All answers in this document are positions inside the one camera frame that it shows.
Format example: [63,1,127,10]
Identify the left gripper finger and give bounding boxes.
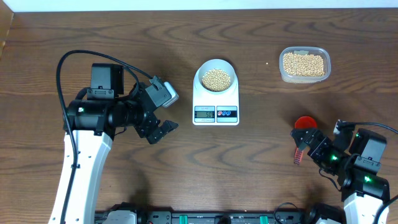
[155,120,178,143]
[146,76,170,108]

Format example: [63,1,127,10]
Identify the clear plastic container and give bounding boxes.
[279,47,331,83]

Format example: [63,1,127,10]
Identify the white digital kitchen scale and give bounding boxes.
[192,70,239,126]

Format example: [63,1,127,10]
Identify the black cable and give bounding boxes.
[337,121,398,224]
[55,49,155,224]

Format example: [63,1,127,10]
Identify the soybeans in bowl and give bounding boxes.
[202,69,231,92]

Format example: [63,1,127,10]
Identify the red measuring scoop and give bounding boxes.
[294,116,318,165]

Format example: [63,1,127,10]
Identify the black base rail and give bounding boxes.
[95,202,346,224]

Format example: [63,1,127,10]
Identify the light blue bowl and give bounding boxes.
[197,59,238,94]

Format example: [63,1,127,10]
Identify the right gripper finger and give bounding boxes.
[306,128,325,149]
[290,129,311,151]

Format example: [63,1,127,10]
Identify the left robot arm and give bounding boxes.
[49,63,178,223]

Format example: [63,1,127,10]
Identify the left black cable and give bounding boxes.
[55,49,155,224]

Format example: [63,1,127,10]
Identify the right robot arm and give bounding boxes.
[291,123,394,223]

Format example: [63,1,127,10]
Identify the pile of soybeans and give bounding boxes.
[282,52,325,77]

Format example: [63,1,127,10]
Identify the right black cable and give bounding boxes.
[337,121,398,224]

